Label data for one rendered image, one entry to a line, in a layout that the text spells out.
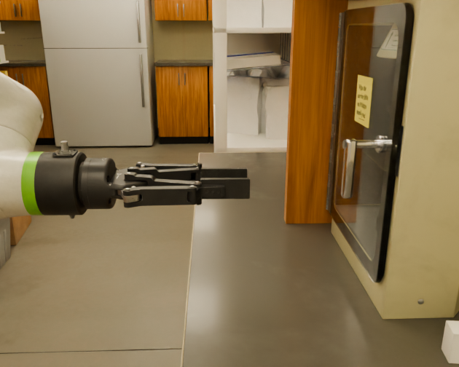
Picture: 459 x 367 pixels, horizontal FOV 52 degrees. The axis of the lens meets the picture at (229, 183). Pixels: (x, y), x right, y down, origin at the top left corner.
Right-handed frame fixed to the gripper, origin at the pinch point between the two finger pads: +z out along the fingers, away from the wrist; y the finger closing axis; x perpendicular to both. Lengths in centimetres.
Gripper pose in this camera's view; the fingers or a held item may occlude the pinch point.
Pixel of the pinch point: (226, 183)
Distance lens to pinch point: 69.1
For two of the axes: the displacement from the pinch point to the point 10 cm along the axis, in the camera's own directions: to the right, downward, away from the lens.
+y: -0.4, -3.3, 9.4
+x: -0.1, 9.4, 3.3
